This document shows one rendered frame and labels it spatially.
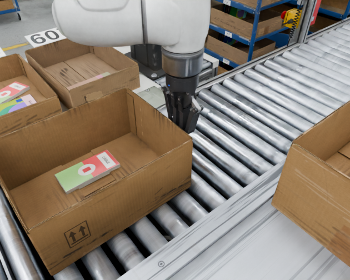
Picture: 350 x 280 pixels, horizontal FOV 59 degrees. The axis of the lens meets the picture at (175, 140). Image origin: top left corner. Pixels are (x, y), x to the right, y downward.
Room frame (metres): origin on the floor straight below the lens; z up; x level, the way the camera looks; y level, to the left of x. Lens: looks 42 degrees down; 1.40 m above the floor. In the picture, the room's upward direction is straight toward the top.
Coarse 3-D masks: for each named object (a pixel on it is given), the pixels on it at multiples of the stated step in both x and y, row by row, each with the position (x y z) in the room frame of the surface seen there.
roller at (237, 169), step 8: (192, 136) 0.75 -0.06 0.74; (200, 136) 0.75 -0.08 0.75; (200, 144) 0.72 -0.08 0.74; (208, 144) 0.71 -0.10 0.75; (216, 144) 0.71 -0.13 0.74; (208, 152) 0.69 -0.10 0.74; (216, 152) 0.68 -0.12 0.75; (224, 152) 0.67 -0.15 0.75; (216, 160) 0.66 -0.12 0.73; (224, 160) 0.64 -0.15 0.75; (232, 160) 0.64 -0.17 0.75; (224, 168) 0.63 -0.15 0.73; (232, 168) 0.61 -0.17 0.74; (240, 168) 0.61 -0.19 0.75; (248, 168) 0.62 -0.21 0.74; (232, 176) 0.60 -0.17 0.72; (240, 176) 0.59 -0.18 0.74; (248, 176) 0.58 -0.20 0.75; (256, 176) 0.58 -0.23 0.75
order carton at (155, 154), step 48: (0, 144) 0.54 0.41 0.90; (48, 144) 0.61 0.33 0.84; (96, 144) 0.69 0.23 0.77; (144, 144) 0.70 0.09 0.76; (192, 144) 0.54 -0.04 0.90; (48, 192) 0.51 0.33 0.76; (96, 192) 0.38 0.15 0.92; (144, 192) 0.45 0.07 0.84; (48, 240) 0.31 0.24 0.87; (96, 240) 0.37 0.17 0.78
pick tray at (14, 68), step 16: (0, 64) 1.08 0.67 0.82; (16, 64) 1.11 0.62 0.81; (0, 80) 1.06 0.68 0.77; (16, 80) 1.08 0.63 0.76; (32, 80) 1.04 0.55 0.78; (32, 96) 0.96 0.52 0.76; (48, 96) 0.92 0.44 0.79; (16, 112) 0.75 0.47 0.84; (32, 112) 0.77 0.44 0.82; (48, 112) 0.80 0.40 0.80; (0, 128) 0.71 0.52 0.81; (16, 128) 0.74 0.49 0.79
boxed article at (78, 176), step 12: (96, 156) 0.63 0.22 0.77; (108, 156) 0.63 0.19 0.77; (72, 168) 0.59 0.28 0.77; (84, 168) 0.59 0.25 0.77; (96, 168) 0.59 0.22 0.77; (108, 168) 0.59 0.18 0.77; (60, 180) 0.54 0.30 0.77; (72, 180) 0.54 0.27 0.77; (84, 180) 0.54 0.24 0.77; (96, 180) 0.56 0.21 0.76
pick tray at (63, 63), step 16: (32, 48) 1.16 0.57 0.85; (48, 48) 1.20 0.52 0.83; (64, 48) 1.25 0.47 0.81; (80, 48) 1.29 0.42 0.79; (96, 48) 1.28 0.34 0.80; (112, 48) 1.17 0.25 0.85; (32, 64) 1.09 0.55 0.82; (48, 64) 1.19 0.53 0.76; (64, 64) 1.20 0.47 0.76; (80, 64) 1.20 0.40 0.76; (96, 64) 1.20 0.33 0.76; (112, 64) 1.18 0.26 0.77; (128, 64) 1.09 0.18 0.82; (48, 80) 0.98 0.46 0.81; (64, 80) 1.08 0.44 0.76; (80, 80) 1.07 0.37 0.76; (96, 80) 0.92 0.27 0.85; (112, 80) 0.96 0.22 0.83; (128, 80) 1.00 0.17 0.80; (64, 96) 0.89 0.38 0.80; (80, 96) 0.88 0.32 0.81; (96, 96) 0.91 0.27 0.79
